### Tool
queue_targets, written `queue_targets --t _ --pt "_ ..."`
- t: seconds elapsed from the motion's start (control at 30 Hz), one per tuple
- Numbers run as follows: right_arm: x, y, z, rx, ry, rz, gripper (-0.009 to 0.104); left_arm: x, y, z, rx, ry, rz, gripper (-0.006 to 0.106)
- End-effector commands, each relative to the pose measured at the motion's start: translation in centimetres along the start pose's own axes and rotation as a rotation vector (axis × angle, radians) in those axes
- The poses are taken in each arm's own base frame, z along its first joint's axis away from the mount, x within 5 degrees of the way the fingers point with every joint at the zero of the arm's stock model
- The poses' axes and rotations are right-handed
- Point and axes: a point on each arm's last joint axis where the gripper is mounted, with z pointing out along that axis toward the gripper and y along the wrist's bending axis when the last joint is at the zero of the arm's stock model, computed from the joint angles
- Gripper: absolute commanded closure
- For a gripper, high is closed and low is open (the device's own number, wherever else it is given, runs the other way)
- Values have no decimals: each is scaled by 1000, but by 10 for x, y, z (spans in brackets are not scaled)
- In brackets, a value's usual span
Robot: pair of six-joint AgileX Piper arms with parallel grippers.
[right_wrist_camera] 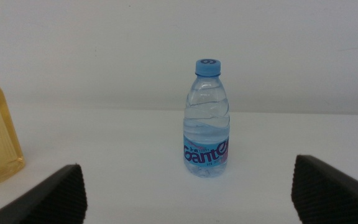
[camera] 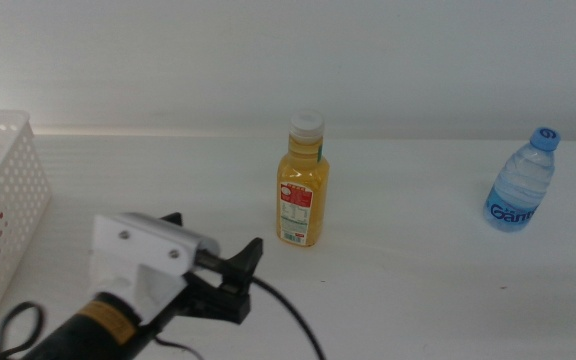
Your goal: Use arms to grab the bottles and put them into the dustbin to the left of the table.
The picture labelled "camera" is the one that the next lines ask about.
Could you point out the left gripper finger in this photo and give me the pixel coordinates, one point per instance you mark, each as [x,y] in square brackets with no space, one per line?
[174,218]
[243,265]

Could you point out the yellow juice bottle white cap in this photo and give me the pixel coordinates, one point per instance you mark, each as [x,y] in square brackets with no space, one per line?
[300,190]

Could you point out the clear water bottle blue cap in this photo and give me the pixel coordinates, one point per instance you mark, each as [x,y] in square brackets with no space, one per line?
[518,190]

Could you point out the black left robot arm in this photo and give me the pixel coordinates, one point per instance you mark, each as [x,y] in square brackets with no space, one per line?
[78,335]

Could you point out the white perforated plastic basket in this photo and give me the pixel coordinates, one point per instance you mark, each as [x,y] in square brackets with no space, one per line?
[13,165]

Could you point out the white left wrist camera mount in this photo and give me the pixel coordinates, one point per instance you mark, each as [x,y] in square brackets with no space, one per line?
[138,245]

